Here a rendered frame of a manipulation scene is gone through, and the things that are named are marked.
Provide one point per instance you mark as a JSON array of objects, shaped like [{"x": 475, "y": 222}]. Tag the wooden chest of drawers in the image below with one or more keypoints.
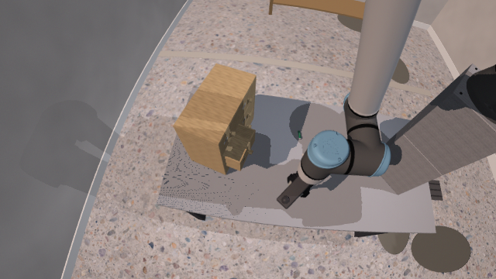
[{"x": 205, "y": 119}]

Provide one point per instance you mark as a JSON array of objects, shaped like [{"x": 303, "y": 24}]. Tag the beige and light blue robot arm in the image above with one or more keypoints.
[{"x": 385, "y": 28}]

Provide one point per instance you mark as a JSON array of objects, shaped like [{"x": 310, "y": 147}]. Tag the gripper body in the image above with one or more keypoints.
[{"x": 294, "y": 175}]

